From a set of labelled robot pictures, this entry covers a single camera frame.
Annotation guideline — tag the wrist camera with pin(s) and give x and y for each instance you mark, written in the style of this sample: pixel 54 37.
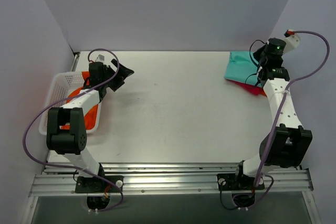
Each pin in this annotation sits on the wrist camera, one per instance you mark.
pixel 292 41
pixel 100 58

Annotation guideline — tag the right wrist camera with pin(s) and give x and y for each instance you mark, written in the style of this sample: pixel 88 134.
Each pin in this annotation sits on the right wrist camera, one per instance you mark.
pixel 292 41

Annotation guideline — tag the orange t-shirt in basket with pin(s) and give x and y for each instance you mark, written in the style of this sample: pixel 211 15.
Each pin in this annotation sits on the orange t-shirt in basket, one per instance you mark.
pixel 76 80

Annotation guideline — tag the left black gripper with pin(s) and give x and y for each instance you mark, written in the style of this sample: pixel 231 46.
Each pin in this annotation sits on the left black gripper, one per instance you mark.
pixel 117 76

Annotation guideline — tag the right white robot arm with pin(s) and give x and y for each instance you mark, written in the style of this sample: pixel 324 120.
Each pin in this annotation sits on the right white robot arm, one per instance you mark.
pixel 288 141

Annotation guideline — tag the folded magenta t-shirt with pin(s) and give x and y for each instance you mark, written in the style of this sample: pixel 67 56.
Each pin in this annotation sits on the folded magenta t-shirt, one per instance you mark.
pixel 250 88

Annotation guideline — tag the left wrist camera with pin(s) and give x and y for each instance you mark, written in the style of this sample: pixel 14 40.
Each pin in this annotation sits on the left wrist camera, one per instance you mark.
pixel 100 58

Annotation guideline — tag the teal t-shirt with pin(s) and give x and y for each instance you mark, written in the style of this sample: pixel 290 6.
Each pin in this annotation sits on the teal t-shirt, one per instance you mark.
pixel 240 68

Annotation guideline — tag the aluminium mounting rail frame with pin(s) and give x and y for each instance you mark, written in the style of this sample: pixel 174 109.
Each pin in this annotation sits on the aluminium mounting rail frame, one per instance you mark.
pixel 172 193

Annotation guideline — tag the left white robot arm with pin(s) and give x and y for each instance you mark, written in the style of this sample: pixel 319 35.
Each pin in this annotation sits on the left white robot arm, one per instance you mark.
pixel 66 127

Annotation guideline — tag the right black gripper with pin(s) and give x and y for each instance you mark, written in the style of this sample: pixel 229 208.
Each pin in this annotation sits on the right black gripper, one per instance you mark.
pixel 258 53

